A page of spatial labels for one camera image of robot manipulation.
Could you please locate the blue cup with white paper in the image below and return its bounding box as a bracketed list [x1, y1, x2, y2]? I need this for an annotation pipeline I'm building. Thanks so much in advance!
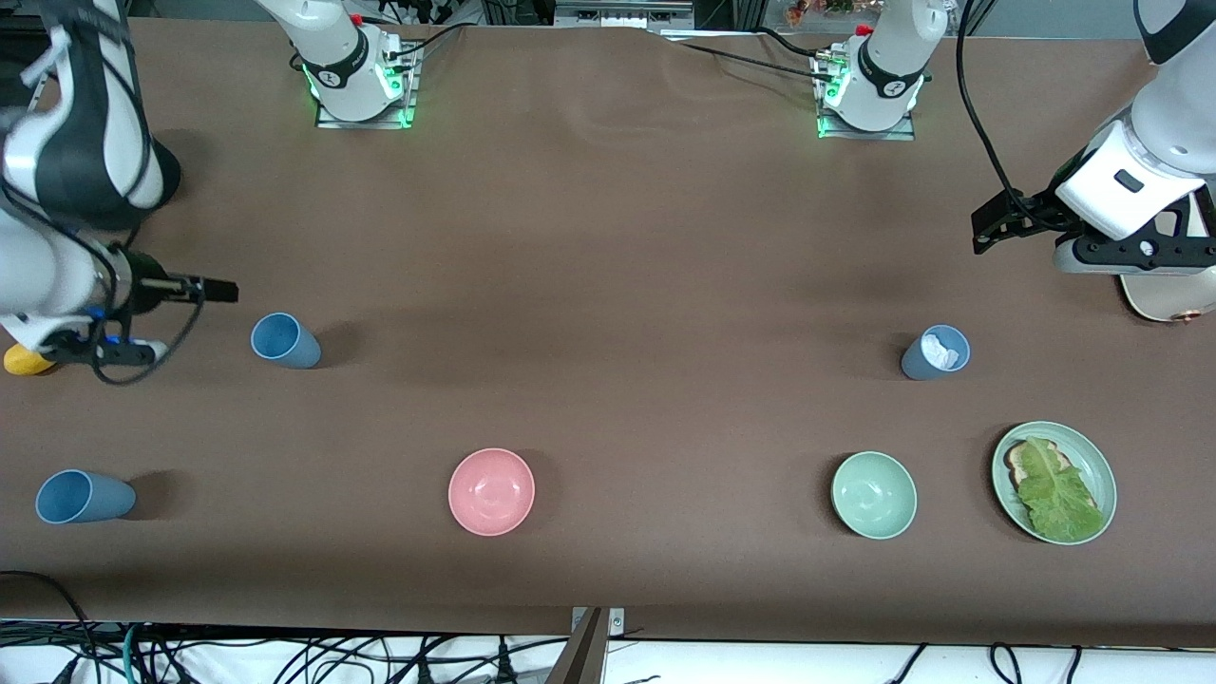
[901, 324, 972, 382]

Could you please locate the yellow lemon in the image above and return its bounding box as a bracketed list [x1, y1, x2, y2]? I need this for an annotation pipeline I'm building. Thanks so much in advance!
[3, 344, 58, 378]

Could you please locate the cream toaster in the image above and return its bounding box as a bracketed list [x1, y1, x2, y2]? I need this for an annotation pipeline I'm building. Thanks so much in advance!
[1119, 199, 1216, 325]

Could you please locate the toasted bread slice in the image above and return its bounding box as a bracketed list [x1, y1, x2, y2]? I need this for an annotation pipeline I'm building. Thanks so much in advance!
[1005, 440, 1074, 490]

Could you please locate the green plate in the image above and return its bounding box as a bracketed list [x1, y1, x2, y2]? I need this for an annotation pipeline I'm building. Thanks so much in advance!
[991, 421, 1118, 546]

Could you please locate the green lettuce leaf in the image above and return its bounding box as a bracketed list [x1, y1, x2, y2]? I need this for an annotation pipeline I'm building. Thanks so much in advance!
[1018, 438, 1108, 542]

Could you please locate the green bowl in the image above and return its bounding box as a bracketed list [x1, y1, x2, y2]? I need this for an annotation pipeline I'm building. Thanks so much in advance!
[830, 450, 919, 541]

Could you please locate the pink bowl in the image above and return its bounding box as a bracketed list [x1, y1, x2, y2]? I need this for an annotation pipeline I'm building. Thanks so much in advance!
[447, 447, 536, 538]

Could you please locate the brown stand pole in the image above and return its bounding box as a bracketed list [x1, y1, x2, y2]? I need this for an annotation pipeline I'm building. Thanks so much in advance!
[545, 608, 609, 684]

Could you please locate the black pot with blue handle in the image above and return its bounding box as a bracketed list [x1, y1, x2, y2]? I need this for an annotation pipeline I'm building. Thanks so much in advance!
[147, 141, 182, 212]

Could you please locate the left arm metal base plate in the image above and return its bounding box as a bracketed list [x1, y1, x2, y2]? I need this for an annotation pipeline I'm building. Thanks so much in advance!
[815, 52, 919, 143]

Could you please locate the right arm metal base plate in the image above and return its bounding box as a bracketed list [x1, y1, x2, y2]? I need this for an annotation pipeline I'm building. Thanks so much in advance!
[314, 40, 420, 130]

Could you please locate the aluminium frame rail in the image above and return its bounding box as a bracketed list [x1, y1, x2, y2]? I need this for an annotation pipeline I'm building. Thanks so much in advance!
[23, 38, 69, 120]

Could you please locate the black base cable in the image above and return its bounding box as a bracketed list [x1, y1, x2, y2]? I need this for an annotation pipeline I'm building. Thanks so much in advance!
[663, 27, 843, 85]
[380, 21, 468, 73]

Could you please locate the aluminium frame crossbar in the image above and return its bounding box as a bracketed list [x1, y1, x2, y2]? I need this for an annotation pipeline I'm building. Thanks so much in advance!
[553, 0, 695, 30]

